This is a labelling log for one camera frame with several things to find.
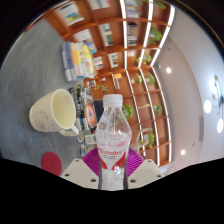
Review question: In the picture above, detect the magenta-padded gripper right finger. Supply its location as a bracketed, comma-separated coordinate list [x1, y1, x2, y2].
[124, 148, 165, 190]

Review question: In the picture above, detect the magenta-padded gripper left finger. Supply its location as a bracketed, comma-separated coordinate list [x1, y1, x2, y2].
[60, 147, 101, 190]

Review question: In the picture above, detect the clear plastic water bottle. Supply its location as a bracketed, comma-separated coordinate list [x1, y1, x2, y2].
[95, 93, 133, 192]

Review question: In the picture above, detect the wooden artist mannequin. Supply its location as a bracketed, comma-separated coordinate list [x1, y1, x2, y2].
[129, 128, 152, 152]

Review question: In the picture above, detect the flat round red coaster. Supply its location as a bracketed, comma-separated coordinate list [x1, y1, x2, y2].
[40, 151, 63, 177]

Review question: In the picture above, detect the flat dark book pile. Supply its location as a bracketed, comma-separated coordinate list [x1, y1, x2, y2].
[68, 84, 98, 131]

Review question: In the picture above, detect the cream ceramic mug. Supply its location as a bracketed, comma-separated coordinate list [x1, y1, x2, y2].
[28, 88, 81, 137]

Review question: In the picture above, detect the branched ceiling lamp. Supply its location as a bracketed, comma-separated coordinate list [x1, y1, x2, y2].
[203, 74, 224, 134]

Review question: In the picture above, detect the stack of colourful books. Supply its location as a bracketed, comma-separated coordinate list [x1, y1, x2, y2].
[59, 41, 98, 83]

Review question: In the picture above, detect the wooden wall shelf unit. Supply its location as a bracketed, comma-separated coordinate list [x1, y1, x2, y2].
[43, 0, 176, 168]

